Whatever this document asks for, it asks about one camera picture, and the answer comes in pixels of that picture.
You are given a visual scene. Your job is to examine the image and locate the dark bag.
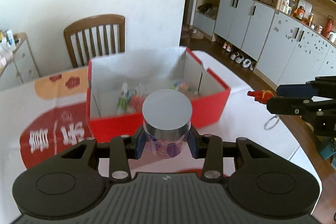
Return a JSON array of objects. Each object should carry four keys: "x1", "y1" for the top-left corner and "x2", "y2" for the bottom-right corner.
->
[{"x1": 197, "y1": 3, "x2": 218, "y2": 16}]

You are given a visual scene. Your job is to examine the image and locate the black white slippers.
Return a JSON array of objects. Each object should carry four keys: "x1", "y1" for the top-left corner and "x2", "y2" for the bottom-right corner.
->
[{"x1": 241, "y1": 57, "x2": 256, "y2": 71}]

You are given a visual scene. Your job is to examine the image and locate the multicolour small toy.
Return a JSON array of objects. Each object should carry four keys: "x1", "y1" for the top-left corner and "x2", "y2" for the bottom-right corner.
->
[{"x1": 172, "y1": 81, "x2": 198, "y2": 96}]

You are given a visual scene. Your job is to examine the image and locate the teal plastic object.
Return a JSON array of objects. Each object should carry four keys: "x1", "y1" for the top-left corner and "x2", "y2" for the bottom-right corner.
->
[{"x1": 319, "y1": 139, "x2": 336, "y2": 161}]

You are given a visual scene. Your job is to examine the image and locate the white drawer cabinet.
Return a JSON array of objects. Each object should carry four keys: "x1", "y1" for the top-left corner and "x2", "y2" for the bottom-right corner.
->
[{"x1": 0, "y1": 32, "x2": 40, "y2": 90}]

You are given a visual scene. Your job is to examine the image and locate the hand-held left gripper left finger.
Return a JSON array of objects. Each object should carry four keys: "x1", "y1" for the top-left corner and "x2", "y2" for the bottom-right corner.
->
[{"x1": 52, "y1": 131, "x2": 147, "y2": 181}]

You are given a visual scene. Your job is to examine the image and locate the printed white tablecloth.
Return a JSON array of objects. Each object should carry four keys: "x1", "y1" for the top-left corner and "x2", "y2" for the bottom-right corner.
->
[{"x1": 0, "y1": 49, "x2": 315, "y2": 224}]

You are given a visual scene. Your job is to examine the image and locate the white sneakers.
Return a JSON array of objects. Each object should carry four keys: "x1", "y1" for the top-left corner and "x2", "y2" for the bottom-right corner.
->
[{"x1": 230, "y1": 52, "x2": 244, "y2": 63}]

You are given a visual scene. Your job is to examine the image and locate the wooden chair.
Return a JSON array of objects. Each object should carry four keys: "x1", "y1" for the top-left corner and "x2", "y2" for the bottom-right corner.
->
[{"x1": 63, "y1": 14, "x2": 126, "y2": 69}]

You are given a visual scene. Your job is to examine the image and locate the row of shelf bottles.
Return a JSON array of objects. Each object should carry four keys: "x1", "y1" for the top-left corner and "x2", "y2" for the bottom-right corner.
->
[{"x1": 280, "y1": 0, "x2": 336, "y2": 43}]

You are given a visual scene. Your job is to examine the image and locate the red cardboard box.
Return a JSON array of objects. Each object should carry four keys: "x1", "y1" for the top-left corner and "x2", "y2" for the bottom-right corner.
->
[{"x1": 86, "y1": 46, "x2": 231, "y2": 143}]

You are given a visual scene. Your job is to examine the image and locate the grey wooden cabinet wall unit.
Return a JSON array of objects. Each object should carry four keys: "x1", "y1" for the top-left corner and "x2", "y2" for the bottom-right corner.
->
[{"x1": 194, "y1": 0, "x2": 336, "y2": 88}]

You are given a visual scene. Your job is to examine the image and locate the clear jar silver lid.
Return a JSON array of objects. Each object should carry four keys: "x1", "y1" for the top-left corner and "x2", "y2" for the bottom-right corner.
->
[{"x1": 142, "y1": 89, "x2": 193, "y2": 159}]

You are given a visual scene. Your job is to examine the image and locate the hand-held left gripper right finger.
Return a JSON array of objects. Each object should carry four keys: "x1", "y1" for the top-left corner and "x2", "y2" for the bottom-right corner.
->
[{"x1": 188, "y1": 126, "x2": 282, "y2": 182}]

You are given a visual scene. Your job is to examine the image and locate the red orange keychain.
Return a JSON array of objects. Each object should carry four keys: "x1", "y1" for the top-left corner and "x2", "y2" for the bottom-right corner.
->
[{"x1": 247, "y1": 90, "x2": 280, "y2": 131}]

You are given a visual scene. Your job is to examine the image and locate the clear plastic bag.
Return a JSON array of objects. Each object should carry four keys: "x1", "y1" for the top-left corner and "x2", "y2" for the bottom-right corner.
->
[{"x1": 0, "y1": 40, "x2": 12, "y2": 67}]

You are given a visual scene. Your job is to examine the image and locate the patterned door mat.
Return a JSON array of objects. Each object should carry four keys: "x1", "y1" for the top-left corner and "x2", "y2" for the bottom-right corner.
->
[{"x1": 181, "y1": 26, "x2": 195, "y2": 38}]

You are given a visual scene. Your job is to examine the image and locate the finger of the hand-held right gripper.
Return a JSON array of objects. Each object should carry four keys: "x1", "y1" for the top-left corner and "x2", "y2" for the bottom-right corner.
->
[
  {"x1": 266, "y1": 97, "x2": 336, "y2": 117},
  {"x1": 277, "y1": 76, "x2": 336, "y2": 98}
]

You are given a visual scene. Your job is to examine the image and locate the green white toy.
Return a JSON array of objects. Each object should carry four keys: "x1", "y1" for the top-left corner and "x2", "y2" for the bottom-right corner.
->
[{"x1": 117, "y1": 82, "x2": 132, "y2": 114}]

